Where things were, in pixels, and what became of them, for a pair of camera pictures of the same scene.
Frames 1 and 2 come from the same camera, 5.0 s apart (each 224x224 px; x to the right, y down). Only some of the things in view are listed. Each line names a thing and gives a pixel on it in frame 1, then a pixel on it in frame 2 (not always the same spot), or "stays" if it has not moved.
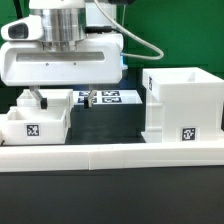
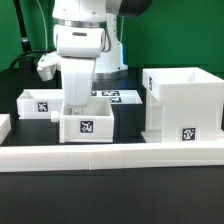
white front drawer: x=33 y=125 to x=93 y=122
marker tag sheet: x=107 y=97 stays
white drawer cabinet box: x=183 y=105 stays
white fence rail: x=110 y=156 stays
